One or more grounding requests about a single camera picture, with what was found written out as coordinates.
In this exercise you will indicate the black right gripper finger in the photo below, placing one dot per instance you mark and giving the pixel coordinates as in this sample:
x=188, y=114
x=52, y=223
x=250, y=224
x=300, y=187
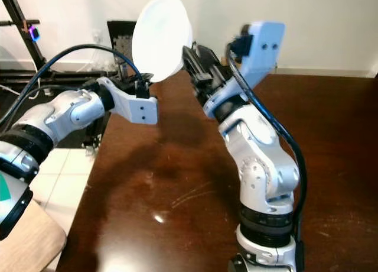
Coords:
x=207, y=56
x=190, y=58

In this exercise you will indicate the white round plate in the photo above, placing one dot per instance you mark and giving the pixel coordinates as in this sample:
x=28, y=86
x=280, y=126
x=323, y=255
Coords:
x=162, y=38

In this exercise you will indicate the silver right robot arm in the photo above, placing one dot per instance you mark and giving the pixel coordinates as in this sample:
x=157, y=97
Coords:
x=263, y=171

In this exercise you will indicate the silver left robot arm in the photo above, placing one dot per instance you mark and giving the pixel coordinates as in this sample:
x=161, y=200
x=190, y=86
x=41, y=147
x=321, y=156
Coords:
x=80, y=109

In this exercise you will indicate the black perforated panel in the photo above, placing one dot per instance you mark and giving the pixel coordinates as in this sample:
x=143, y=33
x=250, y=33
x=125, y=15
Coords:
x=121, y=47

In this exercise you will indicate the small purple lit device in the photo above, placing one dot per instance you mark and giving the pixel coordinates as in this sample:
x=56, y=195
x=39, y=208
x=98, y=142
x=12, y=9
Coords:
x=33, y=32

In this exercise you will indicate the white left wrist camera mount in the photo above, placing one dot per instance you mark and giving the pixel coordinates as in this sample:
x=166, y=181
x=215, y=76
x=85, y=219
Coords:
x=139, y=111

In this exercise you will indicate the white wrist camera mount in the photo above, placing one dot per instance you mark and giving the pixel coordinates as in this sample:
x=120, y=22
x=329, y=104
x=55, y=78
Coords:
x=139, y=111
x=266, y=44

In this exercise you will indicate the white wall outlet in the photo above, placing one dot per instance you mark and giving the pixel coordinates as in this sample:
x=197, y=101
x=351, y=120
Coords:
x=96, y=34

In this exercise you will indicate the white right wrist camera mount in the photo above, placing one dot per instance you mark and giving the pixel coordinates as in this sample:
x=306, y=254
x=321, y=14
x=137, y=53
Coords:
x=266, y=44

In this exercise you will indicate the black metal frame stand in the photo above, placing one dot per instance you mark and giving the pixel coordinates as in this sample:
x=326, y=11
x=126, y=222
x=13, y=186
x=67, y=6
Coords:
x=16, y=18

